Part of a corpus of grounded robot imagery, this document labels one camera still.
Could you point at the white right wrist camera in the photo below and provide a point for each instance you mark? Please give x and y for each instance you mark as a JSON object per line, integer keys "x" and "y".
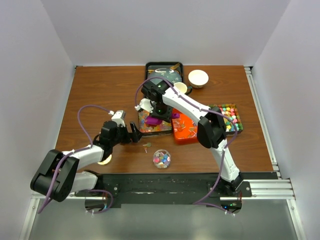
{"x": 145, "y": 105}

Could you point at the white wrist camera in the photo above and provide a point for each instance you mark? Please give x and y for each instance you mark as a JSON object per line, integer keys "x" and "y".
{"x": 145, "y": 105}
{"x": 119, "y": 118}

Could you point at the gold spoon on tray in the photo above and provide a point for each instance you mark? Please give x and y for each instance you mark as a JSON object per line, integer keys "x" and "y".
{"x": 174, "y": 67}

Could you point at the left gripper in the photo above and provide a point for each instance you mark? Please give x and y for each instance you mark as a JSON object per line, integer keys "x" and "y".
{"x": 136, "y": 134}

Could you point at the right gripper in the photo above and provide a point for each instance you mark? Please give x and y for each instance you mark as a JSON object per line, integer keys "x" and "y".
{"x": 167, "y": 116}

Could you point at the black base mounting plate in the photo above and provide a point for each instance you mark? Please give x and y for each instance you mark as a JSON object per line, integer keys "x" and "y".
{"x": 163, "y": 188}

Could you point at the black serving tray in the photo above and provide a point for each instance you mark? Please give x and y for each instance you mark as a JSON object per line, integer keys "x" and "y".
{"x": 152, "y": 91}

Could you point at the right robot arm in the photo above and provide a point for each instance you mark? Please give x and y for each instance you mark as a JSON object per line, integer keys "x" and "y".
{"x": 211, "y": 127}

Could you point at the purple plastic scoop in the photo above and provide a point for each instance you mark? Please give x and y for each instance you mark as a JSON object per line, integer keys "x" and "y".
{"x": 155, "y": 121}

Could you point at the white ceramic bowl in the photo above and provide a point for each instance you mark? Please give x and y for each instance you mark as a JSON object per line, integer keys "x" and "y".
{"x": 198, "y": 78}

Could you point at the dark green mug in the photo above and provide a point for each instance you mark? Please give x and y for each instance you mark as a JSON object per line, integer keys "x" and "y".
{"x": 183, "y": 88}

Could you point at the clear glass jar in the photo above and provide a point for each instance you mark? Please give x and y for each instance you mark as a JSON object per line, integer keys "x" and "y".
{"x": 162, "y": 159}

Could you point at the blue-grey ceramic plate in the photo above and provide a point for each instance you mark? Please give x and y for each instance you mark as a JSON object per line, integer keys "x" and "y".
{"x": 172, "y": 76}

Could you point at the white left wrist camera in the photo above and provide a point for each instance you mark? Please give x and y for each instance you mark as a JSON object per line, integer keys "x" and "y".
{"x": 119, "y": 118}

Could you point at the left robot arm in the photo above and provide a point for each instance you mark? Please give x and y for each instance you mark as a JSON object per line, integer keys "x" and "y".
{"x": 57, "y": 175}

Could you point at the orange plastic candy box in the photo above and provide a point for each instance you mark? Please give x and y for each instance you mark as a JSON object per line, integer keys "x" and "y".
{"x": 184, "y": 128}

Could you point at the gummy candy tin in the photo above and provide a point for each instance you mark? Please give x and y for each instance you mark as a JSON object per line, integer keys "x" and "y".
{"x": 148, "y": 130}

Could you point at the star candy tin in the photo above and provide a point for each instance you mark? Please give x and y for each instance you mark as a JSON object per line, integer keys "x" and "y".
{"x": 231, "y": 111}

